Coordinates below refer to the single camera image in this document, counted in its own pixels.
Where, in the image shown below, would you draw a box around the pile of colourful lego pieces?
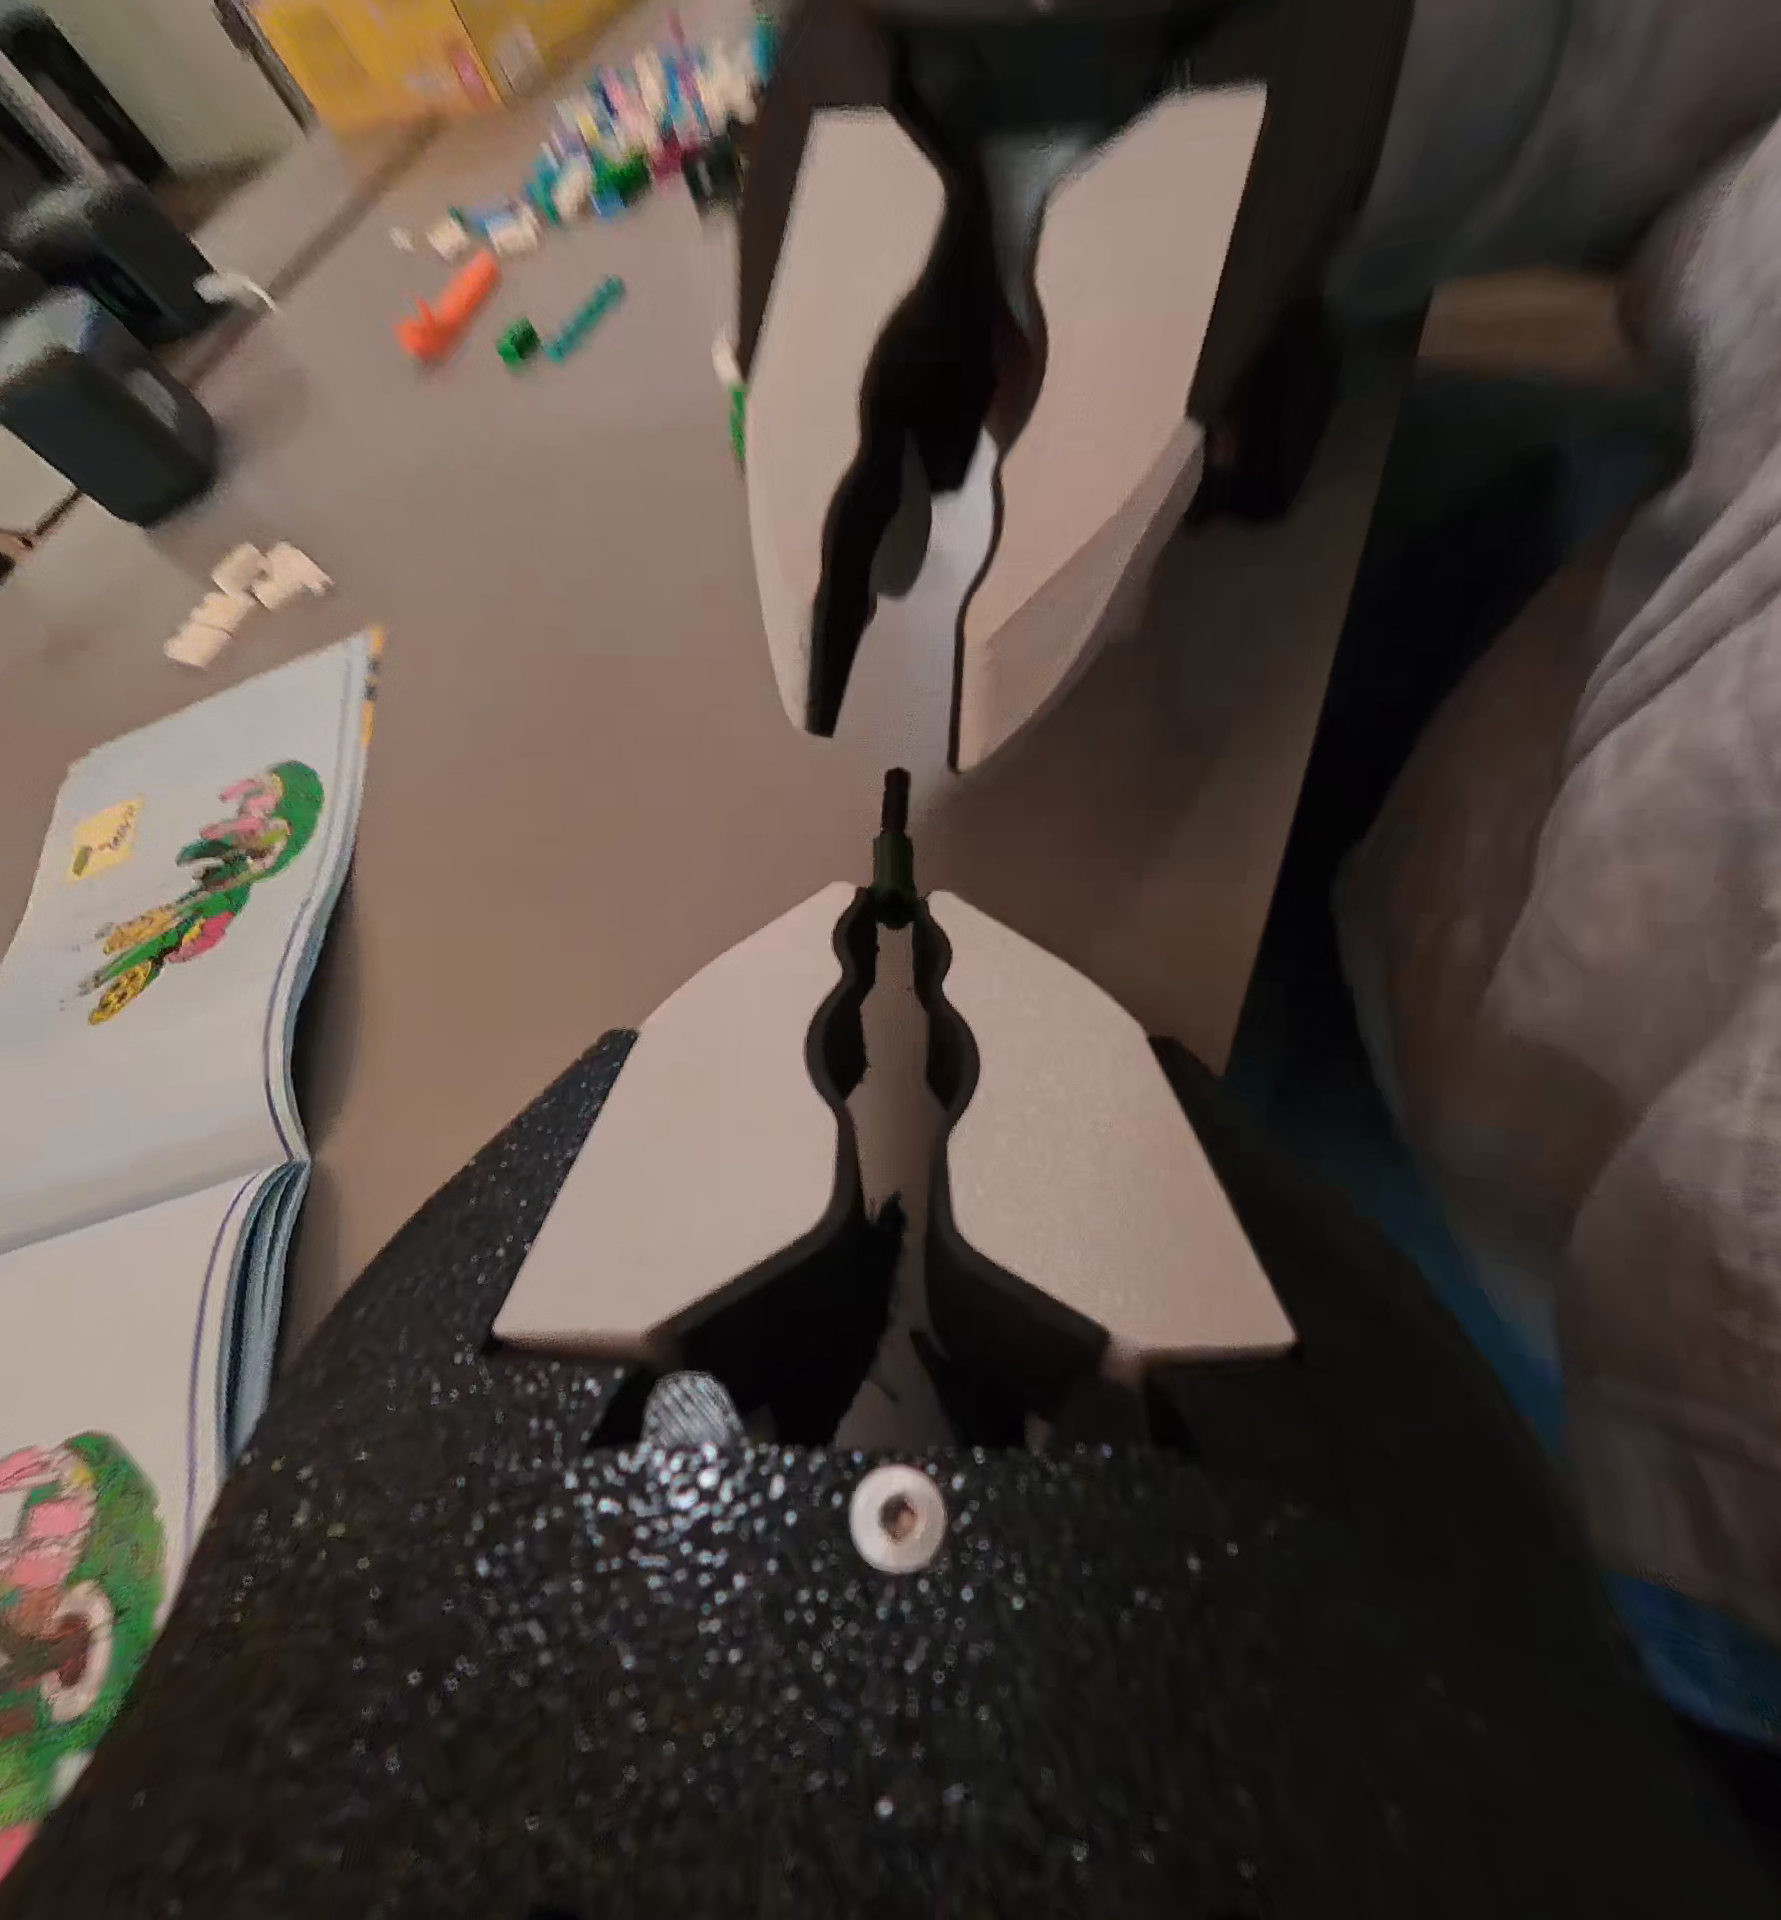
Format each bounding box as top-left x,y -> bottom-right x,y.
391,12 -> 777,259

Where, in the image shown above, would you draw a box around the person's blue jeans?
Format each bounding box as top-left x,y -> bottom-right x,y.
1603,1570 -> 1781,1766

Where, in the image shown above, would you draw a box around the pile of white lego bricks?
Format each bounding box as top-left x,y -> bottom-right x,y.
162,538 -> 339,674

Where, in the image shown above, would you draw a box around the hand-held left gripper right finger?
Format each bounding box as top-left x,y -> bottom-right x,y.
914,886 -> 1302,1377

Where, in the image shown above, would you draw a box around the yellow cardboard box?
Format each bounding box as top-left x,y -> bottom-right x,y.
249,0 -> 643,132

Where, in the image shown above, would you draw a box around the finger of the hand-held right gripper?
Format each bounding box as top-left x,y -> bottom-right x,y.
949,80 -> 1268,776
728,108 -> 985,740

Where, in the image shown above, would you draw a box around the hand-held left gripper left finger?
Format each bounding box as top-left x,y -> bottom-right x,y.
489,884 -> 865,1368

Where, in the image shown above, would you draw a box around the dark grey hard case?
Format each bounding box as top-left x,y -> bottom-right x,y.
0,178 -> 225,350
0,281 -> 218,531

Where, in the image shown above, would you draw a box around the orange brick separator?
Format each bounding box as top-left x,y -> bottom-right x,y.
391,250 -> 505,364

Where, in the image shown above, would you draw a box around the lego instruction booklet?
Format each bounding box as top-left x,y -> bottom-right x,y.
0,627 -> 389,1920

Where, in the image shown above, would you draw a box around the teal lego piece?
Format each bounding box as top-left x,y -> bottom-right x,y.
539,275 -> 629,359

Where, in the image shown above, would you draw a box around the person's grey shirt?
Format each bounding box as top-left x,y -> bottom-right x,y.
1329,0 -> 1781,1729

